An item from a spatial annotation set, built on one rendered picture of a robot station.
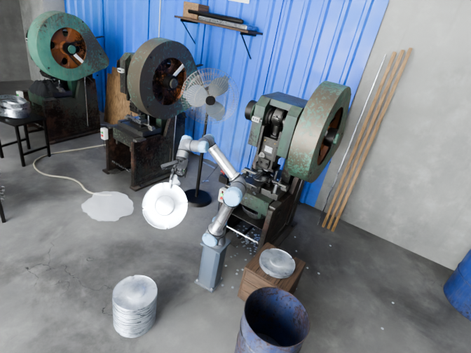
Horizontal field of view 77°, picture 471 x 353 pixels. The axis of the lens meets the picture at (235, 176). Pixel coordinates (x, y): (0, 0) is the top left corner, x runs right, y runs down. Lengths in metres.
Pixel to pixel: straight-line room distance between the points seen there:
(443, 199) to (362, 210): 0.84
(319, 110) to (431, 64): 1.62
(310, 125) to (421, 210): 2.10
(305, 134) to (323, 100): 0.27
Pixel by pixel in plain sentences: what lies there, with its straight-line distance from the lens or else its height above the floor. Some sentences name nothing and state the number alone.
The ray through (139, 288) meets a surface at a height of 0.29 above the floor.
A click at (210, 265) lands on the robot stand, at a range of 2.49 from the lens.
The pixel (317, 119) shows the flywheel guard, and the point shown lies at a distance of 2.17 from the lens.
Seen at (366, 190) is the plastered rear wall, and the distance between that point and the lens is 3.87.
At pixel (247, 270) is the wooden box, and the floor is 0.34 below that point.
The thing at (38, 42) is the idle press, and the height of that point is 1.40.
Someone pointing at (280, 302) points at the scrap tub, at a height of 0.36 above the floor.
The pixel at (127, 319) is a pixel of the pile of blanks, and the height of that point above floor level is 0.20.
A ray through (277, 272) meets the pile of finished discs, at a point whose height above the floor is 0.39.
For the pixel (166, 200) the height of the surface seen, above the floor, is 0.98.
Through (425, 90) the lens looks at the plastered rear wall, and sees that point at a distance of 3.57.
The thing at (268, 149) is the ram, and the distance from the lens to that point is 2.68.
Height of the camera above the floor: 2.04
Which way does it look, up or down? 28 degrees down
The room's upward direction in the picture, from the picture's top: 11 degrees clockwise
